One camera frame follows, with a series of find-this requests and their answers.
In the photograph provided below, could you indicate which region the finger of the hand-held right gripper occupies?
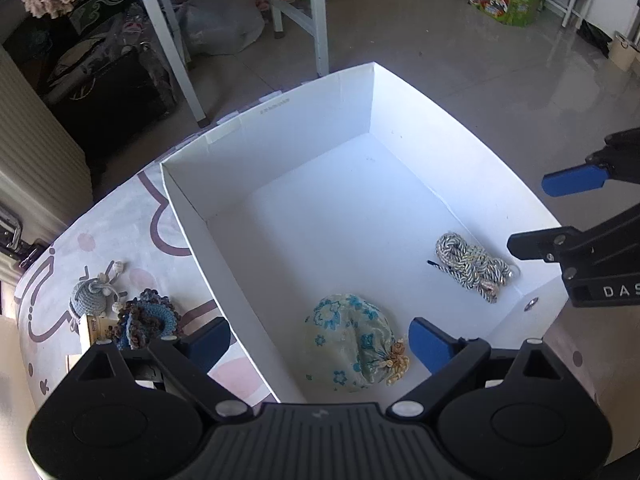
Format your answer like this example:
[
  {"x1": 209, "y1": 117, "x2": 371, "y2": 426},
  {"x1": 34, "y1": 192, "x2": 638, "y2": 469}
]
[
  {"x1": 542, "y1": 127, "x2": 640, "y2": 197},
  {"x1": 507, "y1": 205, "x2": 640, "y2": 283}
]

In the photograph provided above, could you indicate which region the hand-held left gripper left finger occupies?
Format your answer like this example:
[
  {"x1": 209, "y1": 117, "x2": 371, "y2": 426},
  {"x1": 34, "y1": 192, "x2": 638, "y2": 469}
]
[{"x1": 67, "y1": 317, "x2": 253, "y2": 423}]

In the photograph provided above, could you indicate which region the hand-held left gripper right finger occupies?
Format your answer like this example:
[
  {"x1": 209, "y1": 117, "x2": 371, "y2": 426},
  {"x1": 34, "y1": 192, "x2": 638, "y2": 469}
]
[{"x1": 387, "y1": 317, "x2": 576, "y2": 421}]

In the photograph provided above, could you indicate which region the dark blue brown crocheted piece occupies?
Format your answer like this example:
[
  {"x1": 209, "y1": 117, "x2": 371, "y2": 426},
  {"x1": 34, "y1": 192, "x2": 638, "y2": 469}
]
[{"x1": 112, "y1": 288, "x2": 181, "y2": 351}]

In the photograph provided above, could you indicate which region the small cream card box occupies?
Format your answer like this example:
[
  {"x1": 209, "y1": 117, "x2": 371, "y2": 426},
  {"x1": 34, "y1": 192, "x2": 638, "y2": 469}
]
[{"x1": 79, "y1": 315, "x2": 121, "y2": 348}]

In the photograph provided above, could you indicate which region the white cardboard box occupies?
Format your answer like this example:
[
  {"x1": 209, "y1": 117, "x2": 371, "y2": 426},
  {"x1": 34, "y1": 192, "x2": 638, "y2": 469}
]
[{"x1": 160, "y1": 61, "x2": 576, "y2": 405}]

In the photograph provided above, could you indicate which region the grey crocheted mouse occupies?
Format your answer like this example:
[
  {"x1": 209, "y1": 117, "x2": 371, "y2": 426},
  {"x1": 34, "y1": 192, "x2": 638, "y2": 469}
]
[{"x1": 67, "y1": 260, "x2": 128, "y2": 318}]

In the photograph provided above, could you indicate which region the cream bucket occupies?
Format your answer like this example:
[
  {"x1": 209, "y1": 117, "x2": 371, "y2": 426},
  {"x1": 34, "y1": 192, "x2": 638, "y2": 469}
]
[{"x1": 607, "y1": 32, "x2": 640, "y2": 72}]

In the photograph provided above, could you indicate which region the cream ribbed suitcase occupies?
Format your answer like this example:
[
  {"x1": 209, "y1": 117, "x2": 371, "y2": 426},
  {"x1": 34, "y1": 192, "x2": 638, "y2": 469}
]
[{"x1": 0, "y1": 45, "x2": 93, "y2": 281}]

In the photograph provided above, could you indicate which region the black case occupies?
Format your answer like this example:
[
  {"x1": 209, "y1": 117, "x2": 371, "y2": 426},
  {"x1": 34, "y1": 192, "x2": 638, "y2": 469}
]
[{"x1": 45, "y1": 47, "x2": 178, "y2": 161}]

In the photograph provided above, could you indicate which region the grey plastic bag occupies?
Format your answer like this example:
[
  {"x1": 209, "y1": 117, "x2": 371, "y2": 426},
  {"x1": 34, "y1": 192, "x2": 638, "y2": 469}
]
[{"x1": 180, "y1": 0, "x2": 266, "y2": 56}]

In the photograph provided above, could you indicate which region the green patterned box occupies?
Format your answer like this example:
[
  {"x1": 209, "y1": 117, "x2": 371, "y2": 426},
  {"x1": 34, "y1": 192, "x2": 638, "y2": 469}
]
[{"x1": 70, "y1": 0, "x2": 136, "y2": 31}]

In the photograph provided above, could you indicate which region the white grey braided rope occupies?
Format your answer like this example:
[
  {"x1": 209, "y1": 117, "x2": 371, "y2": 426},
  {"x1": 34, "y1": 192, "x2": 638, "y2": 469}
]
[{"x1": 435, "y1": 231, "x2": 516, "y2": 304}]

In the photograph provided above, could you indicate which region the blue floral drawstring pouch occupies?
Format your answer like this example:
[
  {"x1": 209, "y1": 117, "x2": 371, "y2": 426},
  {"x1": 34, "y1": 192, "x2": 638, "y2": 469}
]
[{"x1": 305, "y1": 294, "x2": 411, "y2": 393}]

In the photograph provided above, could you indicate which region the white table frame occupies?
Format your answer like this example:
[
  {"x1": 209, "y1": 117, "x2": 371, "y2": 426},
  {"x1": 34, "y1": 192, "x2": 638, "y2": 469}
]
[{"x1": 142, "y1": 0, "x2": 331, "y2": 128}]

